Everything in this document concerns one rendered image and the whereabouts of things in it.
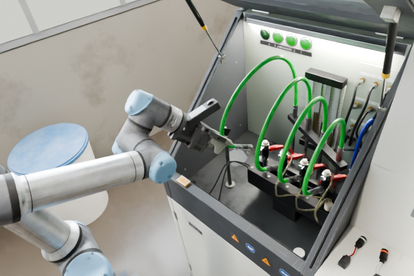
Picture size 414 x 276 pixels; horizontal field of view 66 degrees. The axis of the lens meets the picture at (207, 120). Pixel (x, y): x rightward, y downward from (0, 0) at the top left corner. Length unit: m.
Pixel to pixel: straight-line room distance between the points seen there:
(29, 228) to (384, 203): 0.95
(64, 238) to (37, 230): 0.09
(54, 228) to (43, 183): 0.27
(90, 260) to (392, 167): 0.85
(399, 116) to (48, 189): 0.84
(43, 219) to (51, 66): 1.68
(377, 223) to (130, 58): 2.13
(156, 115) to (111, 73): 1.79
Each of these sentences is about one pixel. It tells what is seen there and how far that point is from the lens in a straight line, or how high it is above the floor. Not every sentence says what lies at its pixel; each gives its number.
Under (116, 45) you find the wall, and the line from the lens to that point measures 2.60.
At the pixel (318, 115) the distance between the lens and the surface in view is 1.34.
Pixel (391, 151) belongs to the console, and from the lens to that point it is 0.99.
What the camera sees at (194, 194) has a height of 0.95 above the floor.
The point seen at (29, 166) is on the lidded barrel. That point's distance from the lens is 2.24.
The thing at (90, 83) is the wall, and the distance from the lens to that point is 2.61.
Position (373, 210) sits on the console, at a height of 1.07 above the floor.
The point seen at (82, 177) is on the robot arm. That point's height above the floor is 1.43.
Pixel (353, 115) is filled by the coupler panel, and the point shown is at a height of 1.15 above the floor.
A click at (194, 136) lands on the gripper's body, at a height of 1.29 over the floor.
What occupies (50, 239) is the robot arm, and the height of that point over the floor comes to 1.20.
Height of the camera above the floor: 1.90
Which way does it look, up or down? 37 degrees down
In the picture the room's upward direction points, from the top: 8 degrees counter-clockwise
